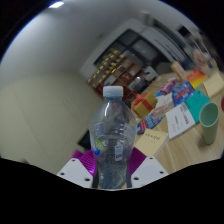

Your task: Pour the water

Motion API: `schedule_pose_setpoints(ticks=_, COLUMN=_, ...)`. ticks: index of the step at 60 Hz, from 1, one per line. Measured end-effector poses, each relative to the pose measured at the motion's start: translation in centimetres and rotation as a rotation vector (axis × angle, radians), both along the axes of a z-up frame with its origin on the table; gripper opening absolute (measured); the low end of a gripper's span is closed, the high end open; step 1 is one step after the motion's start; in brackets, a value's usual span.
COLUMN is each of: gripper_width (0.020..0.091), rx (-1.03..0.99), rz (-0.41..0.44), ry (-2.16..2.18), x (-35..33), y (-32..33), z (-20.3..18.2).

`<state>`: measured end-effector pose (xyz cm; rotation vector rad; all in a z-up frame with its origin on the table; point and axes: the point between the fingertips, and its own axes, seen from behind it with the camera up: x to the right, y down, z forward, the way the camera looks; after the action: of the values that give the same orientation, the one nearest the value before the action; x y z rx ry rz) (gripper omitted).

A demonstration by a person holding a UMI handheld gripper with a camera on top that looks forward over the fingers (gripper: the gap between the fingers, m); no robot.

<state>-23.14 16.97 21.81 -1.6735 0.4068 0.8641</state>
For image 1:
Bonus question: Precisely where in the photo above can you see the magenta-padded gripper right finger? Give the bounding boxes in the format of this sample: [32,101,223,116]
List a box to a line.
[127,146,169,189]

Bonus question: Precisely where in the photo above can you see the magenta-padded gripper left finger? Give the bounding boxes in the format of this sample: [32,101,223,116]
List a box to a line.
[57,149,99,189]

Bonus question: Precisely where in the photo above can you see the clear plastic water bottle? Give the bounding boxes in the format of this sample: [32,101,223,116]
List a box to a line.
[89,85,138,190]

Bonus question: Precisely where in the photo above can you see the cream softcover book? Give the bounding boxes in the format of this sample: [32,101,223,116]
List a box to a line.
[133,129,169,158]

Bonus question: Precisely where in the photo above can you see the blue red flat package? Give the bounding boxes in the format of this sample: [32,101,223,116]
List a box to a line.
[136,111,164,135]

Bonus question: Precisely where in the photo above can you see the white printed booklet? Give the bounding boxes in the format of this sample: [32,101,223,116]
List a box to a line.
[165,102,197,141]

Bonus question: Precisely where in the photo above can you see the yellow gift box red ribbon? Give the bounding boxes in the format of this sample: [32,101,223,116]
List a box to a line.
[132,91,158,120]

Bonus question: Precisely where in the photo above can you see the white paper stack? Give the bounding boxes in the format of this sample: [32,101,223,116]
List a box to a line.
[154,93,175,116]

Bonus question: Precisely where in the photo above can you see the pale green cup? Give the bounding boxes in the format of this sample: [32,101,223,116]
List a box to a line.
[198,101,220,145]

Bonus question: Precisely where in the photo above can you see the teal book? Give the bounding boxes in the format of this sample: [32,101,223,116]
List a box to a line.
[183,89,212,125]

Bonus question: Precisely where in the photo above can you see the blue colourful package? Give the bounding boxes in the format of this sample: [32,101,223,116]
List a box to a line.
[171,80,195,107]

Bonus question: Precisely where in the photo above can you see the pink small box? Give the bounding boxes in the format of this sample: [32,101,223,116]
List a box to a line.
[159,77,178,95]

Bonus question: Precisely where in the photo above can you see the tan upright carton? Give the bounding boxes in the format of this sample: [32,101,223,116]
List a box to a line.
[170,60,188,82]

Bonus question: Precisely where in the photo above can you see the wooden shelf unit with trophies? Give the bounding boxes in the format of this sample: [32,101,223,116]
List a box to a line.
[87,48,148,98]

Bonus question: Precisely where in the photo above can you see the potted pink flowers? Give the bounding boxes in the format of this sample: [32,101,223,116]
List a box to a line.
[193,48,210,68]

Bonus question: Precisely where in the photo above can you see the black framed glass door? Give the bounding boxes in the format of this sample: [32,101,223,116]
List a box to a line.
[94,28,161,69]

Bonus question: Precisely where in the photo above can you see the ceiling light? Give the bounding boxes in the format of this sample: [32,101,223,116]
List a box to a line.
[48,1,65,9]

